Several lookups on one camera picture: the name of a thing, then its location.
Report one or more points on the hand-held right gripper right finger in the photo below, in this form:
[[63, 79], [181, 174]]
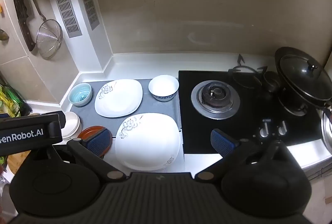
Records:
[[223, 143]]

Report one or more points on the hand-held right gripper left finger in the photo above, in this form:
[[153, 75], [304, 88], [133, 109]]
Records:
[[99, 141]]

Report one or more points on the blue glazed bowl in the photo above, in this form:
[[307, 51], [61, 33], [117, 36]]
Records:
[[80, 95]]

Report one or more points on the red-brown round plate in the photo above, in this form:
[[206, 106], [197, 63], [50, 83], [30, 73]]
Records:
[[87, 134]]

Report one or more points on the wooden cutting board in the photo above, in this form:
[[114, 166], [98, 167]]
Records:
[[18, 160]]

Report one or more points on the black glass gas stove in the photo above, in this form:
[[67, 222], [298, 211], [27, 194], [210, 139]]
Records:
[[246, 125]]

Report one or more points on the grey counter mat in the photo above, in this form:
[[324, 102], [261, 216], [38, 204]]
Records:
[[88, 113]]

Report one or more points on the plain white bowl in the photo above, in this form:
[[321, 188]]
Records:
[[71, 125]]

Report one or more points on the green yellow plastic bag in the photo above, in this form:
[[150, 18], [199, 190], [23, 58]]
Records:
[[9, 100]]

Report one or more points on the silver stove knob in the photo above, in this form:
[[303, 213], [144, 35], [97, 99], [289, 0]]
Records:
[[282, 128], [265, 130]]

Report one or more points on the white floral square plate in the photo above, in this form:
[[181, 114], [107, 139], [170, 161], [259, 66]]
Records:
[[150, 141], [119, 98]]

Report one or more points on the black pan support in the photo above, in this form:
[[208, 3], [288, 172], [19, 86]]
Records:
[[246, 72]]

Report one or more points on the gas burner under wok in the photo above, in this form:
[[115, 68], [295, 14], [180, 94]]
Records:
[[293, 107]]

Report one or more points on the small black pot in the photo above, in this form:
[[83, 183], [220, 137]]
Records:
[[271, 81]]

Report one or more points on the white bowl with blue pattern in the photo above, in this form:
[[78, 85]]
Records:
[[163, 87]]

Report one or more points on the black wok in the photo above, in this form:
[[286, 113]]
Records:
[[282, 68]]

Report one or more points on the glass wok lid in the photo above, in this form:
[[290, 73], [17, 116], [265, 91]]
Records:
[[302, 76]]

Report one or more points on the stainless steel pot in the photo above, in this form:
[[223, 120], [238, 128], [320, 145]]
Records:
[[327, 130]]

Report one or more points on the dark cleaver knife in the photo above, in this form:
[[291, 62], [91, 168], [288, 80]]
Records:
[[22, 13]]

